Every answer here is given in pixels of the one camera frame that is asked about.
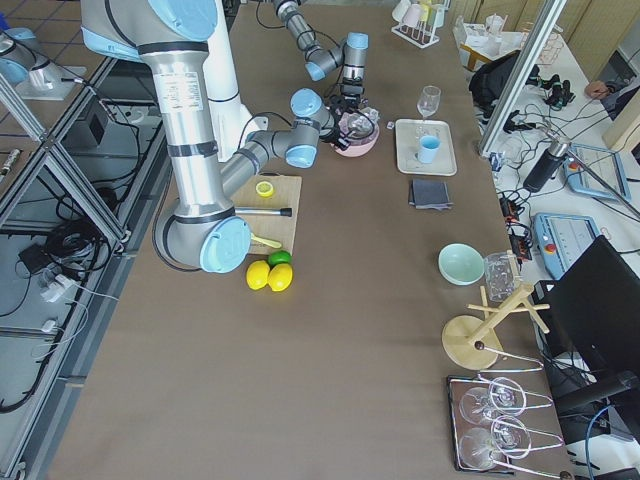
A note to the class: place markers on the clear wine glass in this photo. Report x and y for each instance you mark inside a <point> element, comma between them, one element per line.
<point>428,101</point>

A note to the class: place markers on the pink bowl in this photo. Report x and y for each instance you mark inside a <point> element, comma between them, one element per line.
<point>362,129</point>

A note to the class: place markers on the upper yellow lemon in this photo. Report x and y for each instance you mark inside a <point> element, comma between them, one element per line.
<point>280,277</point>

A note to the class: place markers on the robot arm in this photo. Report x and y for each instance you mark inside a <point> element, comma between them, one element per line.
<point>348,56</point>
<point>174,38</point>

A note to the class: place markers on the pile of clear ice cubes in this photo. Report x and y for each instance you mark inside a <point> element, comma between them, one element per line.
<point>350,120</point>

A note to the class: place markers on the white wire rack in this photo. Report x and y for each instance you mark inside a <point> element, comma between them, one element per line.
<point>418,21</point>

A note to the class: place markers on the yellow lemon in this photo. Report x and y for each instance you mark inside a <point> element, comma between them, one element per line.
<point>280,277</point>
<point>257,274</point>

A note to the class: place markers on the grey folded cloth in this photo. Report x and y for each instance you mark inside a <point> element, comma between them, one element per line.
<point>429,194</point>

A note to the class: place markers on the lower yellow lemon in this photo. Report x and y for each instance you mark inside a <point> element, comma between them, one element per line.
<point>257,274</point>

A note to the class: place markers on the yellow plastic knife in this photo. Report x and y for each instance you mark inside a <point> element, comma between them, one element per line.
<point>265,242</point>

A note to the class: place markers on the cream rabbit serving tray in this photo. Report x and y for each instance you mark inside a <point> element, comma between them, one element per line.
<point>407,135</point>

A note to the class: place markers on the upside-down wine glass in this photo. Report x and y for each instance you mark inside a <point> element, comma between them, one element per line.
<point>480,405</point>
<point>484,448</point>

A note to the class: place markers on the mint green bowl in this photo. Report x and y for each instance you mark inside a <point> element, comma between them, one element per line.
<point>460,264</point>

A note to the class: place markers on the upside-down wine glass far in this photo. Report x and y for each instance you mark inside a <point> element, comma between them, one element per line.
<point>480,405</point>

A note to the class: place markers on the green lime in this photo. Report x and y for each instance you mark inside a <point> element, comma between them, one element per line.
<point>279,257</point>

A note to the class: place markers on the half lemon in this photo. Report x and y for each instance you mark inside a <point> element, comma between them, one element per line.
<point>265,189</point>

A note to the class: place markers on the stainless steel ice scoop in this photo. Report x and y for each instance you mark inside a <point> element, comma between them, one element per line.
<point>361,127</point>

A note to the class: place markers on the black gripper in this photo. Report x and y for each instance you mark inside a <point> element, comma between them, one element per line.
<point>353,91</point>
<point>336,129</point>

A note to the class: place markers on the bamboo cutting board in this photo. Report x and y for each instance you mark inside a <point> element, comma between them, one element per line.
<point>273,218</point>

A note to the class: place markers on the teach pendant near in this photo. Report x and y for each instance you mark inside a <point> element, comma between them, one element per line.
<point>560,239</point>

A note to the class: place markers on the black glass holder tray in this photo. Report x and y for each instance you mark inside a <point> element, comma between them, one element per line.
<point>456,387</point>

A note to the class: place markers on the black monitor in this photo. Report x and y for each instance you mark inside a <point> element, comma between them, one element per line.
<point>596,304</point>

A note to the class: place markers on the steel muddler black tip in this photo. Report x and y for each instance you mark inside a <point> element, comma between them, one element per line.
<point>280,212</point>

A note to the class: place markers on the black thermos bottle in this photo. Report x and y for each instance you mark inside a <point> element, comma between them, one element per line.
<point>549,161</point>

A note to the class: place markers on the wooden cup tree stand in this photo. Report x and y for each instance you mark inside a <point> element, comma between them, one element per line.
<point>472,343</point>

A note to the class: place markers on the teach pendant far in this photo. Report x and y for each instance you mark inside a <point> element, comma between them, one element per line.
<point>605,163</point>

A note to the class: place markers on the upside-down wine glass near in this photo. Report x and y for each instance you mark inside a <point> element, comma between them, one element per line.
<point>484,448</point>

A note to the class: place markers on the teach pendant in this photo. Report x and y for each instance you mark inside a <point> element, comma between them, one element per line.
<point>560,239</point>
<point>605,163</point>

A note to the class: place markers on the light blue plastic cup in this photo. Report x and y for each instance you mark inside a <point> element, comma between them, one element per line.
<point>428,148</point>

